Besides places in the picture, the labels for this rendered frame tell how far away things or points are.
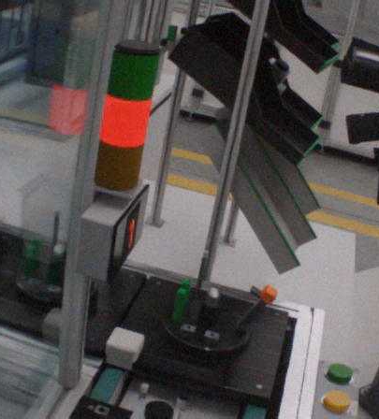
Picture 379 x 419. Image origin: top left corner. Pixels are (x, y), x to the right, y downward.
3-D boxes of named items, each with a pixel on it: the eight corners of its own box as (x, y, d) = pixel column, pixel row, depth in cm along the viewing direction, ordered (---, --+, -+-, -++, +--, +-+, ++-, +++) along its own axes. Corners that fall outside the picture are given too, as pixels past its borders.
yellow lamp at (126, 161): (143, 179, 77) (150, 137, 75) (129, 195, 73) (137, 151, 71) (101, 167, 78) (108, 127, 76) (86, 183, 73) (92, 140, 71)
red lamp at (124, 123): (150, 137, 75) (157, 94, 73) (137, 151, 71) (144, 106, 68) (108, 126, 76) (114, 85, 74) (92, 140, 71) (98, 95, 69)
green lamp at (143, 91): (157, 93, 73) (166, 50, 71) (144, 105, 68) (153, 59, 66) (114, 84, 74) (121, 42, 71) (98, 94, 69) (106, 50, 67)
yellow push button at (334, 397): (347, 402, 95) (352, 393, 94) (346, 419, 92) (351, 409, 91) (322, 397, 96) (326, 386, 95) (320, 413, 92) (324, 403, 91)
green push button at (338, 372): (349, 375, 101) (353, 366, 101) (348, 390, 98) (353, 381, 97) (326, 369, 102) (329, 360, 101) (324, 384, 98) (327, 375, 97)
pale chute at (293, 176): (303, 215, 144) (321, 207, 142) (287, 238, 133) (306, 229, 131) (235, 99, 141) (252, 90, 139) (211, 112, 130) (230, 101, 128)
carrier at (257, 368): (286, 321, 113) (306, 256, 108) (267, 409, 92) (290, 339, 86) (147, 284, 116) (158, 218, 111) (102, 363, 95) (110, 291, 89)
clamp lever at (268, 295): (249, 325, 102) (278, 290, 99) (246, 332, 100) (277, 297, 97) (229, 311, 102) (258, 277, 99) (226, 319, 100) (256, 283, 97)
